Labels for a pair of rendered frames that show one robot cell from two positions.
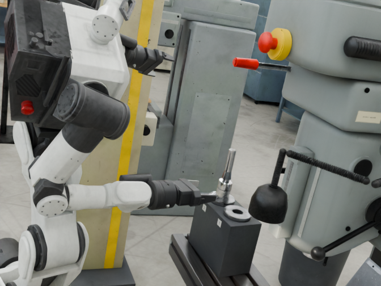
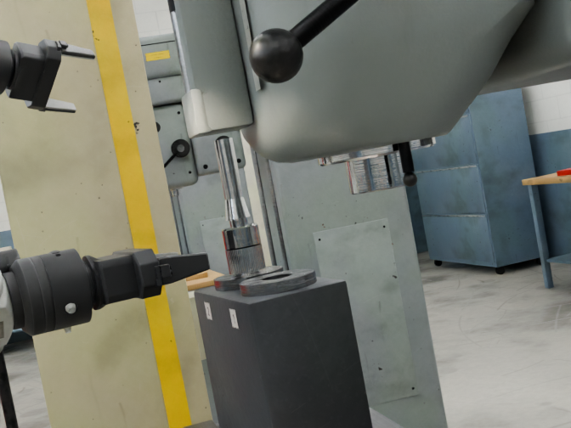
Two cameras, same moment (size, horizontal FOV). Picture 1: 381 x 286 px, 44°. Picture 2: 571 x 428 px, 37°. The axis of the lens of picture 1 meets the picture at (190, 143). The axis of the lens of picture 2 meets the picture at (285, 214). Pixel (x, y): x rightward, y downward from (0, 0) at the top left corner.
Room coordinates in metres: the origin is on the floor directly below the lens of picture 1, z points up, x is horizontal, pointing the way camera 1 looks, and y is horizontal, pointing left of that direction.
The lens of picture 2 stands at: (0.40, -0.36, 1.31)
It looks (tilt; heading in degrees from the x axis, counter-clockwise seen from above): 3 degrees down; 9
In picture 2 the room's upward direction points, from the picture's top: 10 degrees counter-clockwise
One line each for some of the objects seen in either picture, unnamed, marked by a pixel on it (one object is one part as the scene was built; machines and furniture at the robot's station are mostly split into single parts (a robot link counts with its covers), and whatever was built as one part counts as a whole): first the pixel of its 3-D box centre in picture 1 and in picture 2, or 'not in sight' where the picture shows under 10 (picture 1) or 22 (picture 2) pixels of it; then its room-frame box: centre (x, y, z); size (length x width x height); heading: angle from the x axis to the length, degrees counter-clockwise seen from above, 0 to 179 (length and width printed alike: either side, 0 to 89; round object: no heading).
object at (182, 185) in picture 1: (174, 193); (97, 284); (1.35, 0.02, 1.22); 0.13 x 0.12 x 0.10; 35
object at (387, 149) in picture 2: not in sight; (375, 150); (1.02, -0.34, 1.31); 0.09 x 0.09 x 0.01
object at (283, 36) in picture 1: (279, 44); not in sight; (0.93, -0.13, 1.76); 0.06 x 0.02 x 0.06; 24
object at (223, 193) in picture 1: (223, 190); (244, 253); (1.46, -0.14, 1.21); 0.05 x 0.05 x 0.05
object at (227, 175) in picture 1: (229, 165); (231, 183); (1.46, -0.14, 1.30); 0.03 x 0.03 x 0.11
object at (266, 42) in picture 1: (268, 42); not in sight; (0.92, -0.11, 1.76); 0.04 x 0.03 x 0.04; 24
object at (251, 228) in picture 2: (225, 182); (240, 229); (1.46, -0.14, 1.24); 0.05 x 0.05 x 0.01
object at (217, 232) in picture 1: (223, 231); (276, 354); (1.41, -0.16, 1.09); 0.22 x 0.12 x 0.20; 31
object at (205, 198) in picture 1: (208, 199); (184, 266); (1.35, -0.09, 1.22); 0.06 x 0.02 x 0.03; 125
